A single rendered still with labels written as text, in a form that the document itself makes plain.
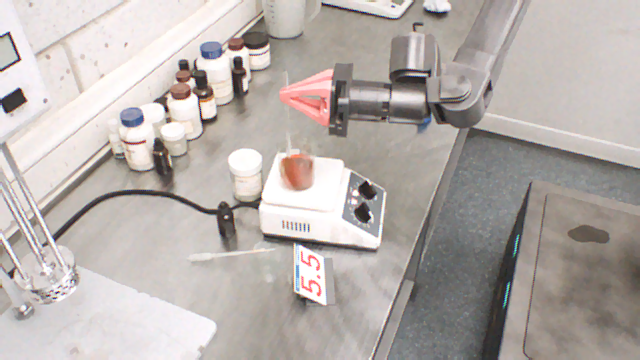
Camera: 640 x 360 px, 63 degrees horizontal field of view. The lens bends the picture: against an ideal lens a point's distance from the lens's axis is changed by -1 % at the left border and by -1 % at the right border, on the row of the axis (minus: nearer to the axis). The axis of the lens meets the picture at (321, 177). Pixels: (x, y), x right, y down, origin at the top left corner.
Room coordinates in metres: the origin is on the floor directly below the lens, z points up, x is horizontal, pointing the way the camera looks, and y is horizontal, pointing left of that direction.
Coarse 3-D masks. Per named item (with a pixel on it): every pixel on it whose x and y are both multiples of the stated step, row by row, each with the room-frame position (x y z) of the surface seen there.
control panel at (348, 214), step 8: (352, 176) 0.68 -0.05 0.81; (352, 184) 0.66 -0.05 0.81; (360, 184) 0.67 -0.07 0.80; (352, 192) 0.64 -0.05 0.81; (344, 200) 0.62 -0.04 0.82; (360, 200) 0.63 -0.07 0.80; (368, 200) 0.64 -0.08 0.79; (376, 200) 0.65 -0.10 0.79; (344, 208) 0.60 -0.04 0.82; (352, 208) 0.61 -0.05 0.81; (376, 208) 0.63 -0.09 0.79; (344, 216) 0.59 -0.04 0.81; (352, 216) 0.59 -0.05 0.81; (376, 216) 0.61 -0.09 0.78; (352, 224) 0.58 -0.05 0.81; (360, 224) 0.58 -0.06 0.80; (368, 224) 0.59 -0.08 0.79; (376, 224) 0.60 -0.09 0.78; (368, 232) 0.57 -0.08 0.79; (376, 232) 0.58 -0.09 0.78
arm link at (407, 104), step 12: (408, 72) 0.64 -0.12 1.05; (420, 72) 0.64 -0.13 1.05; (396, 84) 0.62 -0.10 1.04; (408, 84) 0.63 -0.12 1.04; (420, 84) 0.63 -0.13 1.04; (396, 96) 0.60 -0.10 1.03; (408, 96) 0.60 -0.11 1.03; (420, 96) 0.60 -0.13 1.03; (396, 108) 0.59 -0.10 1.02; (408, 108) 0.59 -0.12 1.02; (420, 108) 0.59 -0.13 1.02; (396, 120) 0.59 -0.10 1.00; (408, 120) 0.59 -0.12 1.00; (420, 120) 0.59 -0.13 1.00
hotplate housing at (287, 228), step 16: (384, 192) 0.68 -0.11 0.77; (256, 208) 0.63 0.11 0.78; (272, 208) 0.59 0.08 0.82; (288, 208) 0.59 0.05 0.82; (304, 208) 0.59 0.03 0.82; (336, 208) 0.60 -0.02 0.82; (272, 224) 0.59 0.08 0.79; (288, 224) 0.59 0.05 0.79; (304, 224) 0.58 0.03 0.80; (320, 224) 0.58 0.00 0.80; (336, 224) 0.57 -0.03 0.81; (304, 240) 0.58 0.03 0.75; (320, 240) 0.58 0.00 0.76; (336, 240) 0.57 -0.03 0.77; (352, 240) 0.57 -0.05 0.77; (368, 240) 0.56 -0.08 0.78
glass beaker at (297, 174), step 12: (276, 144) 0.64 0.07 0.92; (300, 144) 0.67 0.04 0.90; (312, 144) 0.65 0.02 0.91; (288, 156) 0.61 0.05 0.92; (312, 156) 0.62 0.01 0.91; (288, 168) 0.61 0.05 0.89; (300, 168) 0.61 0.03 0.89; (312, 168) 0.62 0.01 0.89; (288, 180) 0.61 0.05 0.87; (300, 180) 0.61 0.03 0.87; (312, 180) 0.62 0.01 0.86; (288, 192) 0.61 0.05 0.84; (300, 192) 0.61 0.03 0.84
